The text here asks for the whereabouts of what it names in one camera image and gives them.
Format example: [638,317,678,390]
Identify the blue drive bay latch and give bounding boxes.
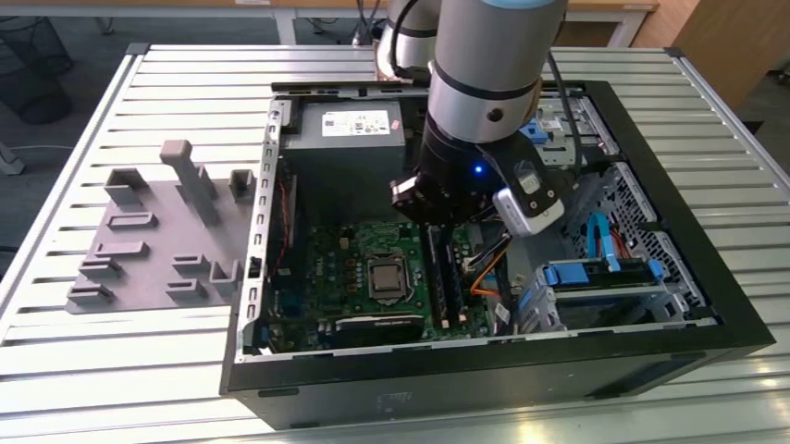
[518,115,551,143]

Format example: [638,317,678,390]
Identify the grey power supply unit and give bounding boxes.
[281,101,427,223]

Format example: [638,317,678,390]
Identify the grey metal drive cage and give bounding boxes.
[521,90,622,200]

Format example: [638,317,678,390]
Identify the CPU socket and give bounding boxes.
[362,252,415,307]

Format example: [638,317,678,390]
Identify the green motherboard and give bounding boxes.
[258,219,495,355]

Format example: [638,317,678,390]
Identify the silver CPU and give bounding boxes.
[370,263,406,295]

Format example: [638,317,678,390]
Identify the hard disk in blue carrier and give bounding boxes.
[539,258,666,290]

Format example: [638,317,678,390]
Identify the black graphics card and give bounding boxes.
[330,314,427,346]

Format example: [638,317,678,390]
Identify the grey metal disk bay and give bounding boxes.
[515,258,721,333]

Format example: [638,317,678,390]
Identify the white framed desk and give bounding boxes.
[271,0,661,48]

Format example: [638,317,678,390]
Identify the grey parts rack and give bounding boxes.
[64,138,258,315]

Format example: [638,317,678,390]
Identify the black PC case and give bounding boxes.
[219,79,778,431]

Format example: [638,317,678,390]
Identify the wooden cabinet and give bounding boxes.
[633,0,790,112]

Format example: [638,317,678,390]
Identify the black mesh waste bin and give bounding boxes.
[0,16,75,125]

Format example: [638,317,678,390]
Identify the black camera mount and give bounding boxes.
[478,141,573,214]

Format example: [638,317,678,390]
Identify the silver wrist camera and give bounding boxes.
[491,187,568,238]

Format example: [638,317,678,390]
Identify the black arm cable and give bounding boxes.
[546,45,586,187]

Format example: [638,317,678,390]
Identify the orange wires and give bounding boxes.
[469,261,505,297]

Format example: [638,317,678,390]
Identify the blue flat data wire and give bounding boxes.
[585,211,622,273]

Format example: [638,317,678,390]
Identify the thin red wire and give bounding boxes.
[274,175,299,275]

